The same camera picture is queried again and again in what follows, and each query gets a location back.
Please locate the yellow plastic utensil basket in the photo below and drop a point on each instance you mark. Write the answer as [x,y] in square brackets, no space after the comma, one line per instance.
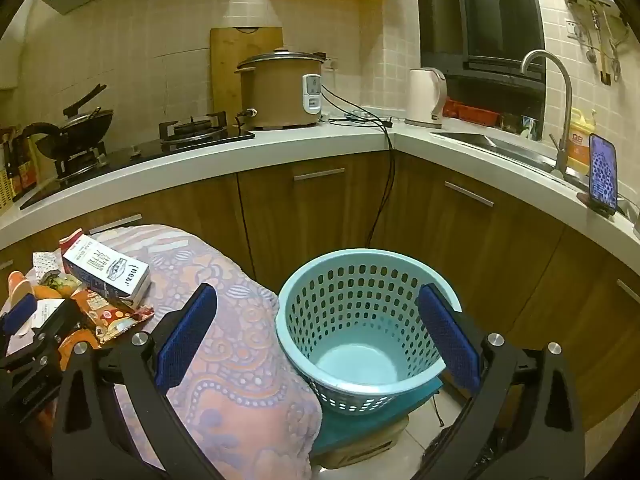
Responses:
[5,190]

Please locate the tan cardboard box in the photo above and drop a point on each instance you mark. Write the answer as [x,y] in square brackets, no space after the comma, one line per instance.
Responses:
[365,452]

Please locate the black glass gas stove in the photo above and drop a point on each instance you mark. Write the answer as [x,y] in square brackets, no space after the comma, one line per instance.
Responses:
[140,152]

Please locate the phone stand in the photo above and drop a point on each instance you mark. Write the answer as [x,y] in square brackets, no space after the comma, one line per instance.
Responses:
[590,202]

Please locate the yellow detergent bottle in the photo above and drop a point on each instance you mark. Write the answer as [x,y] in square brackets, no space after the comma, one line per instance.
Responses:
[582,142]

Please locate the torn bread roll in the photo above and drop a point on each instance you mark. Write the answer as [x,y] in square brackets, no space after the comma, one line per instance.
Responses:
[47,292]

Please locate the white milk carton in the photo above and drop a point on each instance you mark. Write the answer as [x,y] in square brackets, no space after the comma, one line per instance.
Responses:
[105,267]

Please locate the wooden cutting board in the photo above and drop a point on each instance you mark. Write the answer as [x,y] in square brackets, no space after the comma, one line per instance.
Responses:
[225,70]

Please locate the dark sauce bottle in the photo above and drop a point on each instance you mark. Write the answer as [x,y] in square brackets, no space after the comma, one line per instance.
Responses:
[15,170]

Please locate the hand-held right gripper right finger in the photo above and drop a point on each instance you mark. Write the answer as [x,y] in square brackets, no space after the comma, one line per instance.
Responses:
[447,340]

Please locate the long orange bread roll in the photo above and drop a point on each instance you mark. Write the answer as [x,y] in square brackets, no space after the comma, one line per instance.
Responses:
[21,285]

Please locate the white polka dot wrapper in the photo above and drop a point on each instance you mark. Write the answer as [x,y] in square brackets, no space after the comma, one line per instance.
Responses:
[45,262]

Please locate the brown rice cooker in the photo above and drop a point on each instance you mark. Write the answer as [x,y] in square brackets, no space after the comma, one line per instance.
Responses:
[277,95]

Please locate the smartphone with lit screen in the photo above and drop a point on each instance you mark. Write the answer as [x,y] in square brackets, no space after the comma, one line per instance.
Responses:
[602,172]

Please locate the steel sink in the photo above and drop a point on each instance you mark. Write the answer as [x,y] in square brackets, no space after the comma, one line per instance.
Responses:
[500,147]

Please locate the light blue perforated plastic basket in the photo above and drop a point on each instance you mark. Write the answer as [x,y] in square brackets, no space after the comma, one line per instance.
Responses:
[350,360]

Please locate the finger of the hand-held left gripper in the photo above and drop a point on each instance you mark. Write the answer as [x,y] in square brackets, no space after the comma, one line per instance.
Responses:
[20,311]
[62,322]

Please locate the black burner grate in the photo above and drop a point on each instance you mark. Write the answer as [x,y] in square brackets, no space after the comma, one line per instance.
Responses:
[192,125]

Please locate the steel kitchen faucet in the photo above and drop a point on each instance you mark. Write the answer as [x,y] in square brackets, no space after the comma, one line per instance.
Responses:
[565,110]

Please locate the hanging kitchen utensils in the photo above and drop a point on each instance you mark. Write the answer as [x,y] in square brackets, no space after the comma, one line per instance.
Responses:
[602,45]

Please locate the black wok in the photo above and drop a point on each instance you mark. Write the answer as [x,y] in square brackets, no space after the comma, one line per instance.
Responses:
[75,127]

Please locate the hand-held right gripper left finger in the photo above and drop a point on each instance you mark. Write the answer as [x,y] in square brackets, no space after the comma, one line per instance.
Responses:
[187,340]

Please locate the white wall socket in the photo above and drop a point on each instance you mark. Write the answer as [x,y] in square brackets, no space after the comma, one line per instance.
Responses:
[575,29]

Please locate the white electric kettle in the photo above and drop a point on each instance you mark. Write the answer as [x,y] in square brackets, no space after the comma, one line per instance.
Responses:
[422,97]

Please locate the white power strip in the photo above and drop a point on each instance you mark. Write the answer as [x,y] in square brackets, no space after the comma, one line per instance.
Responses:
[360,118]

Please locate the red tray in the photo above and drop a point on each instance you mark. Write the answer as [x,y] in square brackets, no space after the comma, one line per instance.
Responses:
[470,112]

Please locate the teal stool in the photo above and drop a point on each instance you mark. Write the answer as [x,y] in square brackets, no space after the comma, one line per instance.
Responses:
[360,427]

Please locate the orange snack wrapper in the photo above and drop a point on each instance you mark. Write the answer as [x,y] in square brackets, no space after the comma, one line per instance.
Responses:
[107,317]

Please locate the dark window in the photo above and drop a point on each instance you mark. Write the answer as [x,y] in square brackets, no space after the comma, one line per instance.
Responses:
[480,15]

